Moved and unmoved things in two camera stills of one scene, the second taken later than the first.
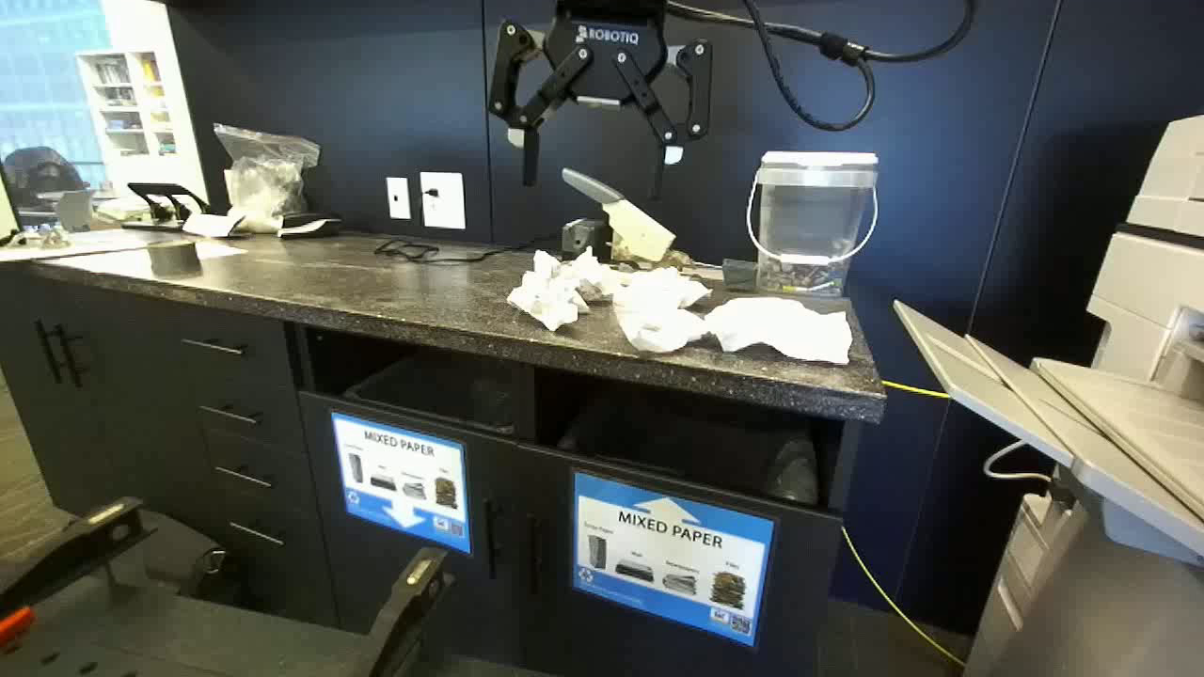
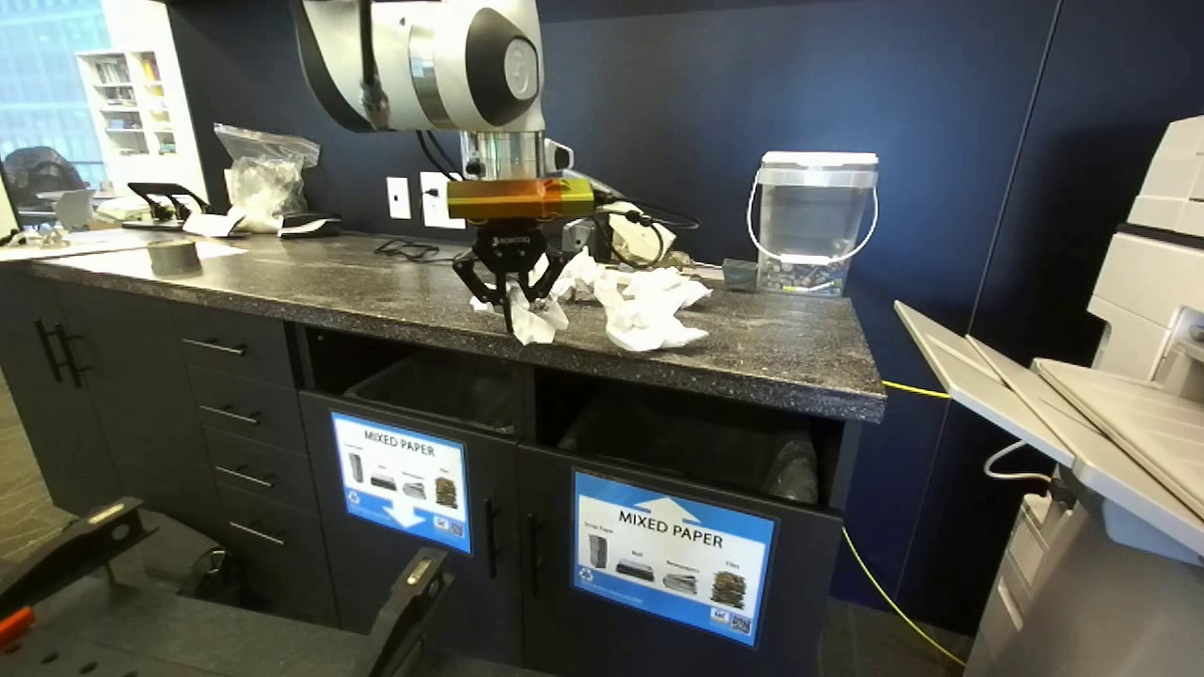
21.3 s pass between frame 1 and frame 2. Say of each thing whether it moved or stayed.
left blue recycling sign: stayed
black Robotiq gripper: moved
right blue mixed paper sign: stayed
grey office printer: stayed
